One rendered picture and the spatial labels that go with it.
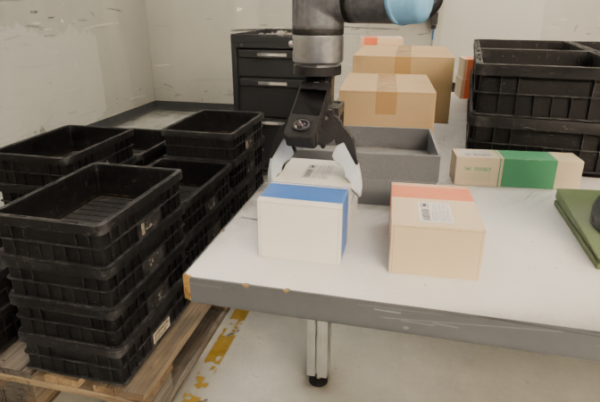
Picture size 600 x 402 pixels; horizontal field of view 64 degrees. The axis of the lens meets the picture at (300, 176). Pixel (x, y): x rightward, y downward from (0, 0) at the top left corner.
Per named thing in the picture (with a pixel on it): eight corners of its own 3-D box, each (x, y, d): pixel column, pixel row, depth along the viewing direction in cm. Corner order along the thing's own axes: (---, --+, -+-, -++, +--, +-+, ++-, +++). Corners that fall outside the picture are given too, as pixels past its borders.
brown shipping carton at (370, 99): (429, 160, 113) (437, 92, 108) (337, 155, 117) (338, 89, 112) (421, 129, 141) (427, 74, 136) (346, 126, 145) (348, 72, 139)
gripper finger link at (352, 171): (378, 178, 78) (347, 130, 77) (374, 190, 73) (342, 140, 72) (362, 187, 80) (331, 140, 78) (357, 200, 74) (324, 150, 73)
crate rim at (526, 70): (638, 81, 93) (642, 69, 92) (474, 75, 102) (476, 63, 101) (592, 60, 128) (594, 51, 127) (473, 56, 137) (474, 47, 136)
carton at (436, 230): (479, 280, 64) (487, 230, 61) (387, 272, 66) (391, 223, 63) (462, 229, 79) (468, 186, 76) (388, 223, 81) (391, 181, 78)
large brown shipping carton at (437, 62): (447, 123, 148) (454, 57, 141) (350, 119, 154) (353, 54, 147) (440, 100, 185) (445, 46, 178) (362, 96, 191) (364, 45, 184)
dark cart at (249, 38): (312, 200, 272) (313, 35, 242) (237, 193, 282) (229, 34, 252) (330, 167, 327) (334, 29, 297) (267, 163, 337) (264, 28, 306)
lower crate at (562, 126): (614, 181, 100) (628, 125, 96) (463, 167, 109) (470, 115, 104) (577, 135, 135) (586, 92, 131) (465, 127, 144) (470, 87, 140)
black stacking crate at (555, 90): (626, 129, 96) (639, 72, 92) (470, 119, 105) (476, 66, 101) (584, 96, 131) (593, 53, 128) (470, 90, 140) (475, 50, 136)
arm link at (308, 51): (339, 36, 66) (281, 35, 67) (338, 70, 67) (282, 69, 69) (347, 33, 72) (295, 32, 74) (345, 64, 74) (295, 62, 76)
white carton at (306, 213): (339, 265, 68) (341, 206, 65) (258, 255, 70) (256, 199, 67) (356, 210, 86) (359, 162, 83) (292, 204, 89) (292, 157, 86)
